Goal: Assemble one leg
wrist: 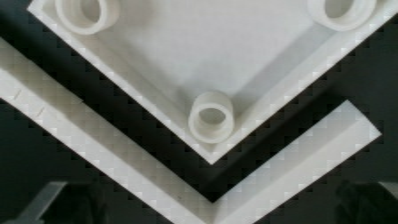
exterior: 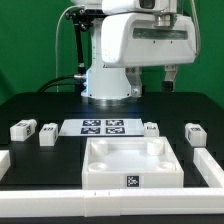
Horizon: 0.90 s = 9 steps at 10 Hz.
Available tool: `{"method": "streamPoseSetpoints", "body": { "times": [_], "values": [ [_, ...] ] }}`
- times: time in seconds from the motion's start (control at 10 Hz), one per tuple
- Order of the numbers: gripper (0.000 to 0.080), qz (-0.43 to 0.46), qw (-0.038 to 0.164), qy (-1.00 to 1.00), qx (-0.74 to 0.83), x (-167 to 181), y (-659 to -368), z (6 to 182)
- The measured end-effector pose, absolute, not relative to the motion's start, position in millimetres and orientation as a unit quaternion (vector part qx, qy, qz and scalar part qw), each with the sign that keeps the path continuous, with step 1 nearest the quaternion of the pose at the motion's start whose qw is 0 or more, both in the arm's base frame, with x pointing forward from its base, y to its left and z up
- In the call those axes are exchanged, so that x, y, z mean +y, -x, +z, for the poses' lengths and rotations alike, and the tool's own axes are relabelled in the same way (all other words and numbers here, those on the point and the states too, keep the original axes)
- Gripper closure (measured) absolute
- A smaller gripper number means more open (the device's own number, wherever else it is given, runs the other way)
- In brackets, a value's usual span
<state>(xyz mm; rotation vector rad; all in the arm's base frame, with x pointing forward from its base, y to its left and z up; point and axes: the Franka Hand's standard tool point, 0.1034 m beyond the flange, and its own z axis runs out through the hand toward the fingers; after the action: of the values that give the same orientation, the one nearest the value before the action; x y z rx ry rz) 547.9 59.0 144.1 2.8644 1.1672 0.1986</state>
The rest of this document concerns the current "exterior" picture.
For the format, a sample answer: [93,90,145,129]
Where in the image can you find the white sheet with markers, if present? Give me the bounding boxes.
[59,119,144,136]

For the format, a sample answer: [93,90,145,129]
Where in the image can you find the white fence piece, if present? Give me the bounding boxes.
[193,148,224,189]
[0,150,11,180]

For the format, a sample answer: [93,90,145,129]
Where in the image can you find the white front fence wall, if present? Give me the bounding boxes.
[0,188,224,218]

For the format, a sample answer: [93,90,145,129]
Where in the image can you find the white right fence piece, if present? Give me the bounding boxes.
[193,148,224,189]

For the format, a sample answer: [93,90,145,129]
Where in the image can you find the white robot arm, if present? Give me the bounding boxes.
[70,0,201,106]

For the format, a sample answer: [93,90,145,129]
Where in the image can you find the black cables at base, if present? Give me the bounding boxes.
[36,75,84,93]

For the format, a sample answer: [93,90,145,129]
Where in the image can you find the white left fence piece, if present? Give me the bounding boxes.
[0,150,11,180]

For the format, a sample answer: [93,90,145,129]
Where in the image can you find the white square table top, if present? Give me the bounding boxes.
[82,137,184,190]

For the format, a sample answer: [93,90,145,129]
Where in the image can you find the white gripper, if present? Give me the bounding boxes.
[101,13,196,97]

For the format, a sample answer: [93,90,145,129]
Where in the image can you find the grey cable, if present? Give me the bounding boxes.
[54,4,79,93]

